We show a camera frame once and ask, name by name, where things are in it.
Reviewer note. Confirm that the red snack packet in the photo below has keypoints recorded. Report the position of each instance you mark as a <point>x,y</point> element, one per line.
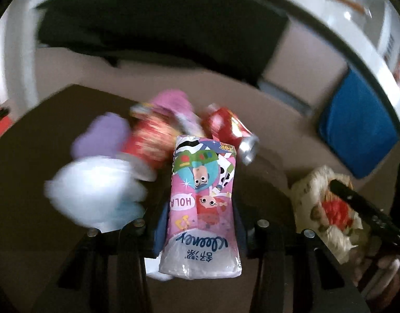
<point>147,140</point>

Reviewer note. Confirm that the person's right hand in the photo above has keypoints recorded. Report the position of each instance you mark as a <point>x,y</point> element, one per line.
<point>379,274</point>

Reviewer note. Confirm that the pink printed tissue packet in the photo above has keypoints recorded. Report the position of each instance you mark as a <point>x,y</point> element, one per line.
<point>200,202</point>

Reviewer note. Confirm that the white desk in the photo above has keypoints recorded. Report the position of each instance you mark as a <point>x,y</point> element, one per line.
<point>11,55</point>

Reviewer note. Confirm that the purple sponge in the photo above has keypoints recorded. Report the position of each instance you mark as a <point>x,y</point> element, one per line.
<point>102,137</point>

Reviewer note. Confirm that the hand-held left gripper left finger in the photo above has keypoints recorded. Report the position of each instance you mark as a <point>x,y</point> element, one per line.
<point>160,231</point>

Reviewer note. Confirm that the white red snack wrapper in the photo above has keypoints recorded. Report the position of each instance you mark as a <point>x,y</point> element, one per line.
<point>307,202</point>

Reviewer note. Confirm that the grey metal rail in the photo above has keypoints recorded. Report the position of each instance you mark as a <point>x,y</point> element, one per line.
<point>284,93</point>

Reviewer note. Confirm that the white tissue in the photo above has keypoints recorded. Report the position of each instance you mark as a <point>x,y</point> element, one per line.
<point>92,186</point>

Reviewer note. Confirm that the red soda can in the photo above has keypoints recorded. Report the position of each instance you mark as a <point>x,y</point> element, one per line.
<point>226,127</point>

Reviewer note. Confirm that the blue box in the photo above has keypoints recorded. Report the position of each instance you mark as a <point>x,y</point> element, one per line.
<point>356,127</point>

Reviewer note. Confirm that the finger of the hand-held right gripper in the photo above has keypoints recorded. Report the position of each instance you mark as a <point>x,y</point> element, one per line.
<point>366,210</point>

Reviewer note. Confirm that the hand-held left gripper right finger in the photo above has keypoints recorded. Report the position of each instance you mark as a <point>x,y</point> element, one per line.
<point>240,231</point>

